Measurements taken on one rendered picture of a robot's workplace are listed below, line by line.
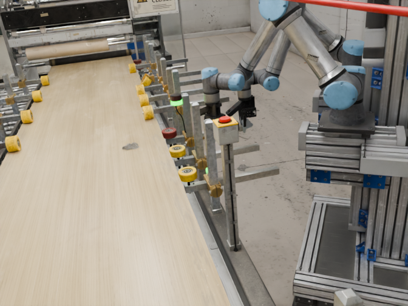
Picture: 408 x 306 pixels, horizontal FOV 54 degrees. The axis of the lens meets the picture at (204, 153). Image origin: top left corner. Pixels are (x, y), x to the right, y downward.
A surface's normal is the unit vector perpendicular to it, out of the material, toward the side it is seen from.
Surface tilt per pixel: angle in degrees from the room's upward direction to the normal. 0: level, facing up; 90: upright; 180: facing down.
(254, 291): 0
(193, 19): 90
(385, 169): 90
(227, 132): 90
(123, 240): 0
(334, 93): 96
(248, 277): 0
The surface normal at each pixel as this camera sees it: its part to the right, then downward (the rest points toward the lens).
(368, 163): -0.36, 0.43
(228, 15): 0.16, 0.41
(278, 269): -0.09, -0.90
